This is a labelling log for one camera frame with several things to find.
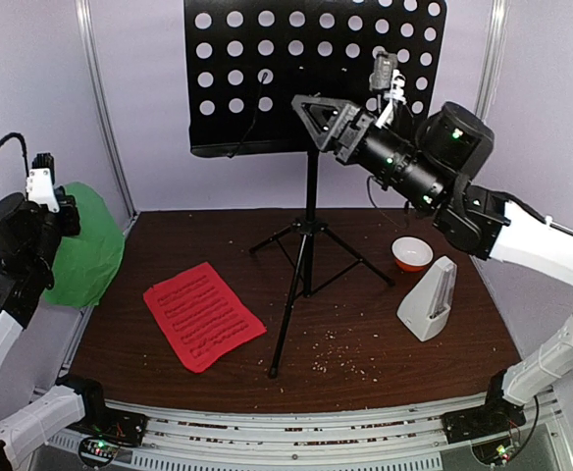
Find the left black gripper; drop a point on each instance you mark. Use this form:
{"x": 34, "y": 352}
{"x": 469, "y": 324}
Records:
{"x": 72, "y": 226}

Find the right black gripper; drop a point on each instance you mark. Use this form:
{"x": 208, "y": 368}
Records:
{"x": 348, "y": 132}

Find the green paper sheet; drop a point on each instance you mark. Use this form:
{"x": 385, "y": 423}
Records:
{"x": 86, "y": 264}

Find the black perforated music stand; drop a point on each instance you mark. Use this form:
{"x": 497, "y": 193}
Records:
{"x": 268, "y": 77}

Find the red paper sheet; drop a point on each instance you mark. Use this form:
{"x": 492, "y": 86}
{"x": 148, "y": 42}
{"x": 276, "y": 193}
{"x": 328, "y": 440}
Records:
{"x": 201, "y": 317}

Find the grey metronome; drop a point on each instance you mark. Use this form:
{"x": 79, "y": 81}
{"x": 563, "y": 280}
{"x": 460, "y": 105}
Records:
{"x": 424, "y": 311}

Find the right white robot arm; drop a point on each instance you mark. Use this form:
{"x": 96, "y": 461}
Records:
{"x": 512, "y": 221}

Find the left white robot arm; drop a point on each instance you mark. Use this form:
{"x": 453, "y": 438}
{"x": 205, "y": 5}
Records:
{"x": 32, "y": 225}

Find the orange and white bowl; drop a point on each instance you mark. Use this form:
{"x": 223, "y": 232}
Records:
{"x": 411, "y": 254}

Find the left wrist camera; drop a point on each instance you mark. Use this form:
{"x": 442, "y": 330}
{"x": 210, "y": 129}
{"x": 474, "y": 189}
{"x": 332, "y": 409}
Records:
{"x": 40, "y": 182}

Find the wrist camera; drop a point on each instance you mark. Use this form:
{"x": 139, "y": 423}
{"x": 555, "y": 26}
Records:
{"x": 40, "y": 182}
{"x": 387, "y": 83}

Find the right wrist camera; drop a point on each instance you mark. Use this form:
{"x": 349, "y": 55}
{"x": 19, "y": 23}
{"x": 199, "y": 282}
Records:
{"x": 387, "y": 83}

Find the right aluminium frame post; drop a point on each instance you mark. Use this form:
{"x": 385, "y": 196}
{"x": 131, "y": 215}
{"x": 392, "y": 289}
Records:
{"x": 493, "y": 58}

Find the aluminium frame post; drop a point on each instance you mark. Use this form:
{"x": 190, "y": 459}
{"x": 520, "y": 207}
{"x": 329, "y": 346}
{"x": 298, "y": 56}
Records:
{"x": 88, "y": 39}
{"x": 493, "y": 58}

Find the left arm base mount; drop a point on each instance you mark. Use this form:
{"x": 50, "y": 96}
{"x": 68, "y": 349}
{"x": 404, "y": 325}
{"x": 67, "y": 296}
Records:
{"x": 119, "y": 427}

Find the left aluminium frame post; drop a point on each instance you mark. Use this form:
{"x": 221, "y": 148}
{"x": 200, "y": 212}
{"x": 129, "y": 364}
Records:
{"x": 88, "y": 39}

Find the aluminium front rail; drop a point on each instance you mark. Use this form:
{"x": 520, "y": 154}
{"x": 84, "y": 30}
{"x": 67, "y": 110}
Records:
{"x": 409, "y": 437}

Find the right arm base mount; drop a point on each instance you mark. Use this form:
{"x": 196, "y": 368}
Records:
{"x": 483, "y": 424}

